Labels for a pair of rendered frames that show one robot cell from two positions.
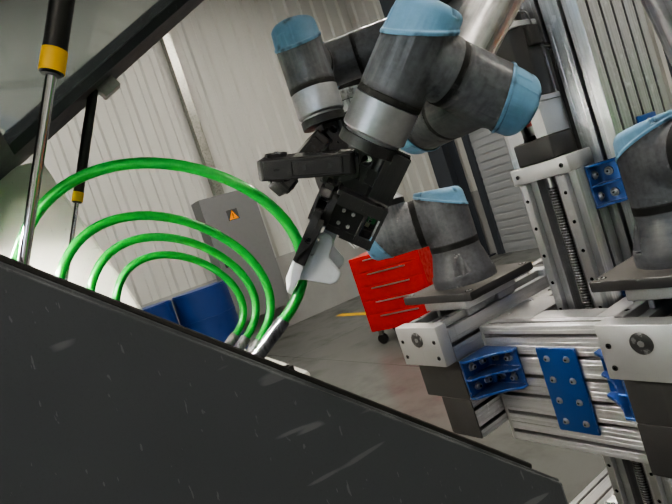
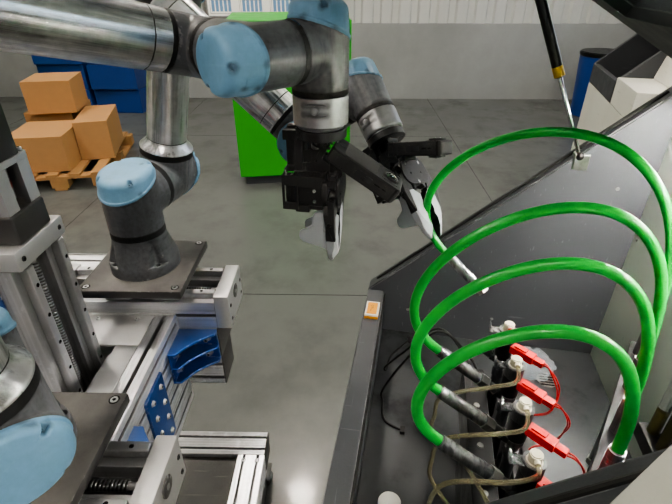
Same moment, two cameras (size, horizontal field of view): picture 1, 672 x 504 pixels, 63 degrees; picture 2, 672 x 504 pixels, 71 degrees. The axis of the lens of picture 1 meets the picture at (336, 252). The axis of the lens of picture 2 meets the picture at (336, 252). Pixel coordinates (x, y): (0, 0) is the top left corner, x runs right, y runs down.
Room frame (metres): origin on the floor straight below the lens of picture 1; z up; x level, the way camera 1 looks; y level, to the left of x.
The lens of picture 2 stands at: (1.40, 0.33, 1.62)
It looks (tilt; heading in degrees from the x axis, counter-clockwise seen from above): 31 degrees down; 214
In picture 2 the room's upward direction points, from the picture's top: straight up
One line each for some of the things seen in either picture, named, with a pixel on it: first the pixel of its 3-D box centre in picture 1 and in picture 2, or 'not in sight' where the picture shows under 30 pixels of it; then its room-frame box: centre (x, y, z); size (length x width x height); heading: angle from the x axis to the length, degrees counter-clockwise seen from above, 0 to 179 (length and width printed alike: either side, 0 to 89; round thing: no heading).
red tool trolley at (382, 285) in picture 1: (403, 289); not in sight; (5.14, -0.49, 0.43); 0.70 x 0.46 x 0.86; 58
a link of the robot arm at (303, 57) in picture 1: (303, 57); (317, 48); (0.88, -0.05, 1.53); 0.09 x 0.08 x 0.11; 168
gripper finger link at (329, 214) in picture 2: not in sight; (330, 213); (0.89, -0.02, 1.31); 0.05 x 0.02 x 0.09; 24
